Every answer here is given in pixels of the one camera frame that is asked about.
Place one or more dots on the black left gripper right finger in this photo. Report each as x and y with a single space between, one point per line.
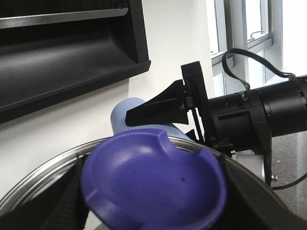
251 204

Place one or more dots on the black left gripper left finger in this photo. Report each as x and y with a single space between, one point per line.
59 207

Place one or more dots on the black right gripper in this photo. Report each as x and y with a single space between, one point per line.
229 122

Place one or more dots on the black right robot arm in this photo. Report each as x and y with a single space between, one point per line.
285 106

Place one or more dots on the black range hood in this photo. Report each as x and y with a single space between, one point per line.
55 50

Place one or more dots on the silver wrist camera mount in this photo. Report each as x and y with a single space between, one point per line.
251 161

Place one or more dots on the grey aluminium window frame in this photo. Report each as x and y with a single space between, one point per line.
252 25

